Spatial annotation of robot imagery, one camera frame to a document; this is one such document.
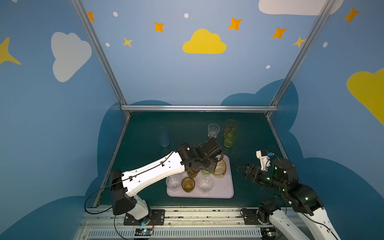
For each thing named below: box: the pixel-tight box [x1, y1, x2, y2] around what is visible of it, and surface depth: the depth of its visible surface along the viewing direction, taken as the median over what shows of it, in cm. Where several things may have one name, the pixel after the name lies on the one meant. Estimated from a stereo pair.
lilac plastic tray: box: [166, 154, 234, 199], surface depth 84 cm
